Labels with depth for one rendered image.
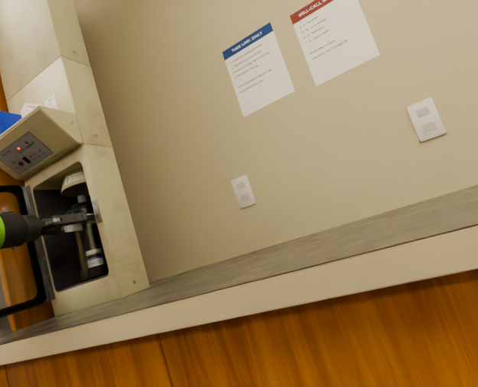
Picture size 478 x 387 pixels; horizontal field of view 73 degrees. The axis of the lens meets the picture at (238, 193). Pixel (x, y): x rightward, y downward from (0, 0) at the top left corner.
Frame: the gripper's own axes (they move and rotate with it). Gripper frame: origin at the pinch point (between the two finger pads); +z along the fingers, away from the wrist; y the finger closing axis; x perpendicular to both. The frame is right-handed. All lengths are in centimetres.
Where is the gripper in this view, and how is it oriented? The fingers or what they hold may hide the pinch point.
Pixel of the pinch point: (86, 222)
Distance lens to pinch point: 117.4
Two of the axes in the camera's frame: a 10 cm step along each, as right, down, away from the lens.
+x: 3.0, 9.4, -1.5
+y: -8.3, 3.3, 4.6
